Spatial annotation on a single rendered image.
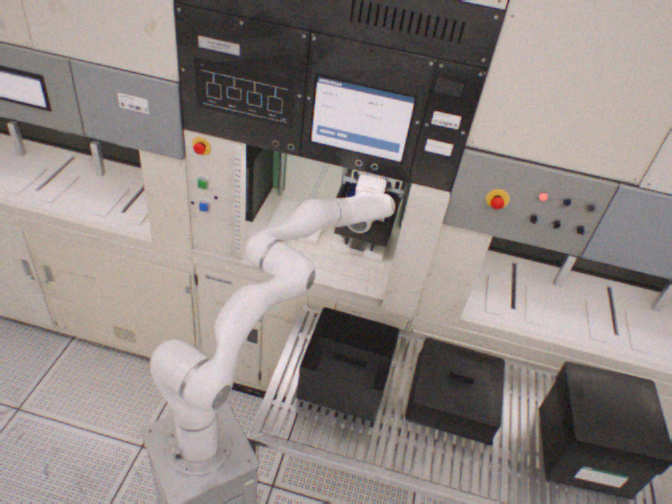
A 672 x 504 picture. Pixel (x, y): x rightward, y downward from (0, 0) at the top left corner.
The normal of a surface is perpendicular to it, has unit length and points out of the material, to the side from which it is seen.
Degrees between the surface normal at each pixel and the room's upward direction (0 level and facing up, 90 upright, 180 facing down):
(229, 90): 90
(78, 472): 0
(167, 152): 90
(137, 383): 0
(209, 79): 90
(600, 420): 0
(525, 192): 90
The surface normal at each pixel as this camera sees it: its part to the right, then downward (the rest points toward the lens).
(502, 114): -0.24, 0.63
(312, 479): 0.11, -0.73
